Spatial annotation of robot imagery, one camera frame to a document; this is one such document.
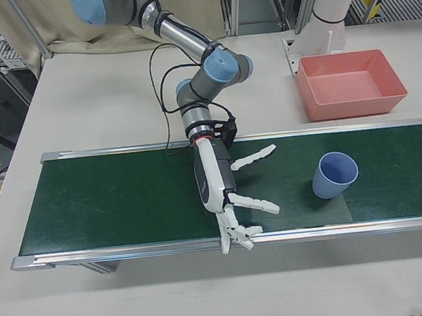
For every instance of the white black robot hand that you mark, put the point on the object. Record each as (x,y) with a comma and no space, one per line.
(209,180)

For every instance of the beige fabric curtain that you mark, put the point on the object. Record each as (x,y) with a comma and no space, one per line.
(72,37)

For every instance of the green belt conveyor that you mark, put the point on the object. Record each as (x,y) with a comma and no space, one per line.
(106,198)

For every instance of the blue plastic cup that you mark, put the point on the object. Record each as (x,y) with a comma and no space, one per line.
(326,188)

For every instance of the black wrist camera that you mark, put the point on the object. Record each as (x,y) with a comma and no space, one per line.
(229,130)

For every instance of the pink plastic box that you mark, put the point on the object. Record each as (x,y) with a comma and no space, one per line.
(345,81)

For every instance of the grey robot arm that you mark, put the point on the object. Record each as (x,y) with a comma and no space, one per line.
(184,37)

